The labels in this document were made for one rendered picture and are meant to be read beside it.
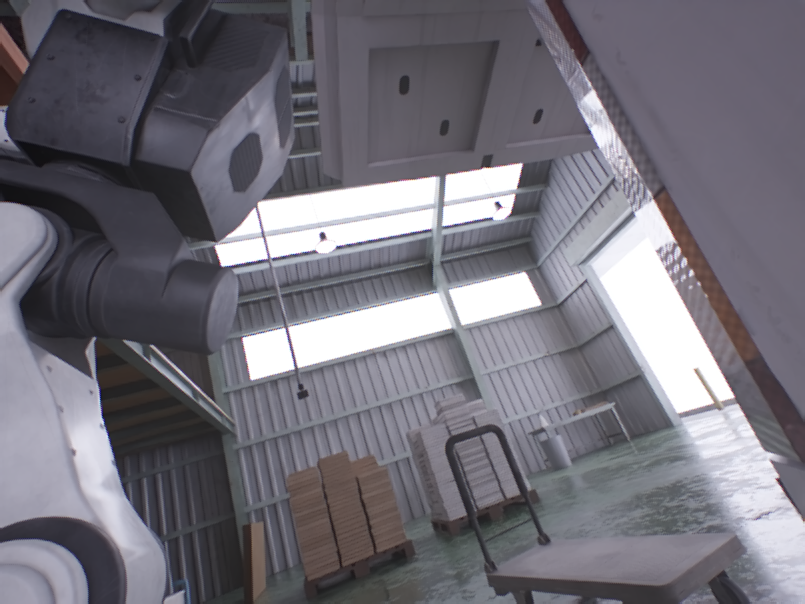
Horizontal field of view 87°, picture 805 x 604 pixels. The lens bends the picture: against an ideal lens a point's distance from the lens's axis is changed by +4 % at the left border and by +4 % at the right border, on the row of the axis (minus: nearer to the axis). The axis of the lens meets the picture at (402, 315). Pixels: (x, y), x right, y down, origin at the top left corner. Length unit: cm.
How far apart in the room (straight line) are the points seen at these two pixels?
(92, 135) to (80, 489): 39
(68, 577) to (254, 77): 58
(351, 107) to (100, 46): 89
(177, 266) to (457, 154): 134
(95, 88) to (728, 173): 63
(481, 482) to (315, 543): 192
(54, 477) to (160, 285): 20
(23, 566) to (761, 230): 49
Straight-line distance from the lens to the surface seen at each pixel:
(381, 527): 483
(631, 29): 24
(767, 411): 23
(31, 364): 54
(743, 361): 22
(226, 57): 72
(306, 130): 852
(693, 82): 22
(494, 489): 533
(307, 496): 478
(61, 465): 51
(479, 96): 169
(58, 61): 72
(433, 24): 149
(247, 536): 634
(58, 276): 58
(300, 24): 247
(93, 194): 63
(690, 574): 152
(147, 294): 54
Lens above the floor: 62
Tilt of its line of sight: 21 degrees up
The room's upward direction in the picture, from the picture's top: 20 degrees counter-clockwise
